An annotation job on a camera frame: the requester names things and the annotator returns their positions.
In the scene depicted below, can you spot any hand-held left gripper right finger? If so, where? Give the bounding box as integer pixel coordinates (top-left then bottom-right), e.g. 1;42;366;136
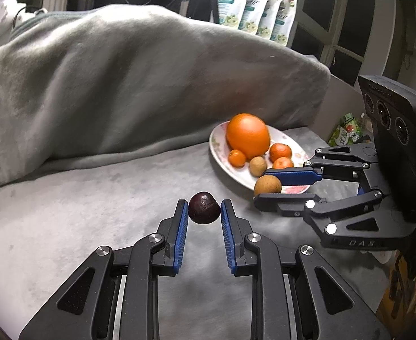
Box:
220;199;393;340

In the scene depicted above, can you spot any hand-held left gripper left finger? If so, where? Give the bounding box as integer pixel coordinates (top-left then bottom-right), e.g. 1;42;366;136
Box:
18;199;189;340

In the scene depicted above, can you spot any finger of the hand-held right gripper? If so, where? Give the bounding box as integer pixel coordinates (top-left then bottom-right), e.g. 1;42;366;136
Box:
253;189;393;237
262;144;379;186

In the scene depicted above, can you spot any small mandarin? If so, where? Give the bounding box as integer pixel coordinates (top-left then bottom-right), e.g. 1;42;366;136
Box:
228;149;247;168
272;157;294;170

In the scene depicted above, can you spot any brown round longan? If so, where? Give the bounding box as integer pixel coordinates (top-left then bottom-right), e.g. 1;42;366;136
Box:
254;175;283;196
249;156;267;177

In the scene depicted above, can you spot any medium tangerine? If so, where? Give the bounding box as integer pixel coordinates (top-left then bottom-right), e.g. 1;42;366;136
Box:
269;143;293;163

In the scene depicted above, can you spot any floral white plate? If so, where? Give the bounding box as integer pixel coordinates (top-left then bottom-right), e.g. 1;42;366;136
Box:
209;121;311;195

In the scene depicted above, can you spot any green snack packet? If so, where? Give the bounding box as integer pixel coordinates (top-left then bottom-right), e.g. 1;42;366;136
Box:
328;112;364;147

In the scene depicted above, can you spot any large orange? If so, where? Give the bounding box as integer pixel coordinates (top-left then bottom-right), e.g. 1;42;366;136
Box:
226;113;270;159

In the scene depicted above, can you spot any brown wooden furniture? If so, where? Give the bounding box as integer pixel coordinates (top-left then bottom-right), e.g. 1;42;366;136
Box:
373;248;416;330

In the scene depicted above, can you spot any grey fleece blanket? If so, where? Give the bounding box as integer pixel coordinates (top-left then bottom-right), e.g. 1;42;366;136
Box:
0;3;393;340

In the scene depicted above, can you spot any white plastic object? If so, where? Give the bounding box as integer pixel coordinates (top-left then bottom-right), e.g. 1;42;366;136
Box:
0;0;47;36

